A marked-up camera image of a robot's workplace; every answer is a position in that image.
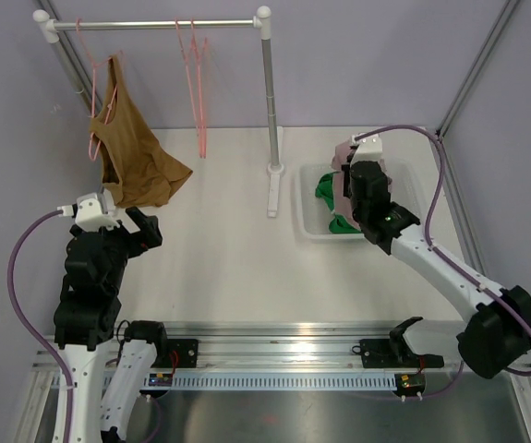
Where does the mauve tank top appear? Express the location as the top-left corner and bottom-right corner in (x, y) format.
(331, 138), (388, 217)

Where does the green tank top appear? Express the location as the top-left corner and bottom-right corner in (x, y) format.
(315, 172), (360, 234)

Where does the brown tank top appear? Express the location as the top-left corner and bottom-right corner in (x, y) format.
(90, 54), (192, 209)

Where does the pink hanger of brown top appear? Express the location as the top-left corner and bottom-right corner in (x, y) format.
(76, 18), (125, 166)

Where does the pink hanger of mauve top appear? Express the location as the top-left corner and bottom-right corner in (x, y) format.
(174, 18), (207, 139)

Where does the pink hanger of green top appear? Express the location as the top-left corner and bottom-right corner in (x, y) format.
(188, 20), (208, 160)

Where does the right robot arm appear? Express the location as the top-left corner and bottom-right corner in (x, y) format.
(347, 161), (531, 378)

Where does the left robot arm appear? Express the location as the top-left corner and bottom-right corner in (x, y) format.
(54, 208), (169, 442)

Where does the white plastic basket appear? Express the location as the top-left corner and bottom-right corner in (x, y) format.
(294, 158), (428, 243)

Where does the white metal clothes rack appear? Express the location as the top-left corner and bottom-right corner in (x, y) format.
(51, 6), (284, 219)

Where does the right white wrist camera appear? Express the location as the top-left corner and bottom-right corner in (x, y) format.
(350, 135), (383, 163)

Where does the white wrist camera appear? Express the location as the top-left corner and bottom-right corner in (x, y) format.
(57, 193), (120, 232)
(350, 135), (383, 163)

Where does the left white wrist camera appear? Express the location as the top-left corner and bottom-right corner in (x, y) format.
(57, 193), (120, 232)

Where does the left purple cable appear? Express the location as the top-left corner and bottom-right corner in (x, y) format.
(6, 210), (76, 443)

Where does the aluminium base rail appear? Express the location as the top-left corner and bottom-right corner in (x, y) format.
(33, 322), (531, 373)

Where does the white slotted cable duct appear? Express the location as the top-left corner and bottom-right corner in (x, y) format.
(90, 373), (398, 392)

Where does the aluminium frame post left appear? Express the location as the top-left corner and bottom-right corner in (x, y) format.
(32, 0), (97, 109)

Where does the aluminium frame post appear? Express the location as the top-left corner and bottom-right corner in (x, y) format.
(436, 0), (523, 138)
(32, 0), (97, 109)

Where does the aluminium frame post right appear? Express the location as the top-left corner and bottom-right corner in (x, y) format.
(436, 0), (523, 138)

